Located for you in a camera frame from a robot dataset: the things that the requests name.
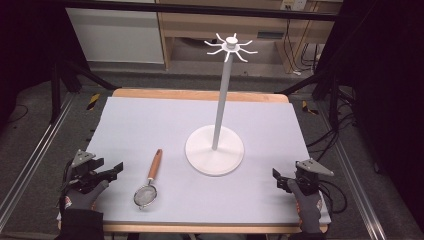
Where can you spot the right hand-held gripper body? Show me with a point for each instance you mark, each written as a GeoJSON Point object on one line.
{"type": "Point", "coordinates": [308, 176]}

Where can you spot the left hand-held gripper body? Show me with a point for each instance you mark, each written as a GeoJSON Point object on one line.
{"type": "Point", "coordinates": [81, 168]}

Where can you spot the white hook rack stand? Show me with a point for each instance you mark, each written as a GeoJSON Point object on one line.
{"type": "Point", "coordinates": [216, 153]}

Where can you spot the person's left hand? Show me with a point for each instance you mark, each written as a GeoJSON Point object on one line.
{"type": "Point", "coordinates": [83, 199]}

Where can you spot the pale lilac table mat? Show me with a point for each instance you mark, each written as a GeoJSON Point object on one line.
{"type": "Point", "coordinates": [150, 126]}

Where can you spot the yellow black floor tape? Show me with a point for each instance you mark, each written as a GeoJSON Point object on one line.
{"type": "Point", "coordinates": [93, 101]}
{"type": "Point", "coordinates": [310, 108]}

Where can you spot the wooden table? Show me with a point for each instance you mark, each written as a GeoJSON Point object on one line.
{"type": "Point", "coordinates": [200, 95]}

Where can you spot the black curtain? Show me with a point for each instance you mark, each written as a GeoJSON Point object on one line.
{"type": "Point", "coordinates": [26, 50]}
{"type": "Point", "coordinates": [386, 83]}

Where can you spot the white cabinet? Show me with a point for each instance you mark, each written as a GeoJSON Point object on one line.
{"type": "Point", "coordinates": [116, 36]}

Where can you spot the wooden desk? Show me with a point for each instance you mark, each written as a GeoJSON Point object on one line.
{"type": "Point", "coordinates": [200, 26]}

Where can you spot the metal floor rail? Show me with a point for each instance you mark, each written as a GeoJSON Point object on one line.
{"type": "Point", "coordinates": [36, 150]}
{"type": "Point", "coordinates": [356, 180]}

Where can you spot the black frame strut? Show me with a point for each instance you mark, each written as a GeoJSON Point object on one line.
{"type": "Point", "coordinates": [83, 73]}
{"type": "Point", "coordinates": [310, 81]}

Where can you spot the wall power outlet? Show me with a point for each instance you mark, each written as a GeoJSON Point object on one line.
{"type": "Point", "coordinates": [294, 4]}

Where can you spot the black metal frame bar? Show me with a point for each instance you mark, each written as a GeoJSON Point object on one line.
{"type": "Point", "coordinates": [200, 9]}

